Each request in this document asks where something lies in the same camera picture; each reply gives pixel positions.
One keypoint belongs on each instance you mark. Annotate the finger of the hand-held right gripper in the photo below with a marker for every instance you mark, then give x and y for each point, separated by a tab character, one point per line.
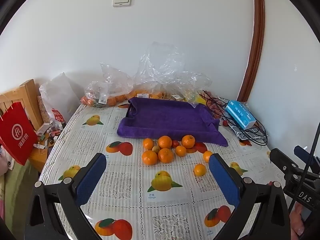
280	157
301	151

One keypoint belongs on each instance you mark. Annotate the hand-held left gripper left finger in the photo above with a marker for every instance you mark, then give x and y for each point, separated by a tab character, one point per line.
91	177

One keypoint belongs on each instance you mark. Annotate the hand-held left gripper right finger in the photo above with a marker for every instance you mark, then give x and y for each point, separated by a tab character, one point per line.
223	177

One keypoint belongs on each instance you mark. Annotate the small orange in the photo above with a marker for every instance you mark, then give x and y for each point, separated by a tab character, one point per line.
148	143
200	170
207	156
180	151

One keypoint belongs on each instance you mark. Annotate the large mandarin orange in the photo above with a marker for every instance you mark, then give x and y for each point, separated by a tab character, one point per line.
188	141
149	157
165	155
165	141

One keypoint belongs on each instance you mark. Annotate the small red fruit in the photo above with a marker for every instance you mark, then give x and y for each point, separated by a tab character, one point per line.
225	123
175	143

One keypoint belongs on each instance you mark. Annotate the small yellow fruit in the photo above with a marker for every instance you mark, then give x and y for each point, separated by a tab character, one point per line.
156	149

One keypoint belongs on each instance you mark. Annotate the black tray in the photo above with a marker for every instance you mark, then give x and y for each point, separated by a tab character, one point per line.
130	111

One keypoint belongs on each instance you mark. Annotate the bag of red fruits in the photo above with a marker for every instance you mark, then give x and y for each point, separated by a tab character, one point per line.
216	107

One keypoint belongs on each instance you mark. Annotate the person's right hand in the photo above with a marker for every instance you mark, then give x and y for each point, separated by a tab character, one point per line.
296	218

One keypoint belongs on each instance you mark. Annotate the fruit printed lace tablecloth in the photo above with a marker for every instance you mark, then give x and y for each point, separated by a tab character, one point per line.
125	180

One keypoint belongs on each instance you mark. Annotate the black white patterned pouch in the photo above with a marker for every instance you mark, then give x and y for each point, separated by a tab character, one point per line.
246	133

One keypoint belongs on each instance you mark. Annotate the wooden side table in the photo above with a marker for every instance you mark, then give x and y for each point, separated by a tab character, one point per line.
37	158

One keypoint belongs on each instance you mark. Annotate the blue tissue pack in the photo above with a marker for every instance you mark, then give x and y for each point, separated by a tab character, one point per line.
240	115

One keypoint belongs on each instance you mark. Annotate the pile of small bottles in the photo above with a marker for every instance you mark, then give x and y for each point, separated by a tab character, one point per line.
50	131

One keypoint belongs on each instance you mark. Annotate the red labelled shopping bag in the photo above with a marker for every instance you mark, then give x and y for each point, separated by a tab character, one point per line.
58	116

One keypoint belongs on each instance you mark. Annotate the pile of bagged mandarins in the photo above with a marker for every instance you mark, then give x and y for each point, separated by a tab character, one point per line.
112	101

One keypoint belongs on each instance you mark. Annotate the patterned paper bag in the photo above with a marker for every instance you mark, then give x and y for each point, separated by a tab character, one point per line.
43	110

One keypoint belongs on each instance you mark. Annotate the green bedsheet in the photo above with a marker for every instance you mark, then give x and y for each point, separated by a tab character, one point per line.
10	192

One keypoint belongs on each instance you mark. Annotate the purple towel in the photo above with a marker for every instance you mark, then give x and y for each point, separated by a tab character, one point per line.
165	117

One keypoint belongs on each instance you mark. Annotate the red paper bag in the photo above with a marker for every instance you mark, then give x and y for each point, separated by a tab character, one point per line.
17	135

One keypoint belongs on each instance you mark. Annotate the pink cloth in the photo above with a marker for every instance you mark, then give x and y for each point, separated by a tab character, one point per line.
3	160

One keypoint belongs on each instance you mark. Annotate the white plastic bag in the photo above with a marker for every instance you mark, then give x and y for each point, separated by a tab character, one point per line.
60	92

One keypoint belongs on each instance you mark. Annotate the small clear plastic bag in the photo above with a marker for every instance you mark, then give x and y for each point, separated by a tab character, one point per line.
105	80

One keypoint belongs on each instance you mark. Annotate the pile of bagged oranges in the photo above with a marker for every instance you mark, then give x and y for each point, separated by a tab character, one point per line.
150	95

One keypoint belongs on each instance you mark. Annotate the wooden chair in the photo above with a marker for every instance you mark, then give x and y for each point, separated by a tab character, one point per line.
27	90

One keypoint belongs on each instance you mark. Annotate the large clear plastic bag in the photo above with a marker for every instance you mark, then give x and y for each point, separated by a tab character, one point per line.
160	67

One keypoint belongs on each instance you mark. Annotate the brown wooden door frame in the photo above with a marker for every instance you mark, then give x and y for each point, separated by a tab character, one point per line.
257	42

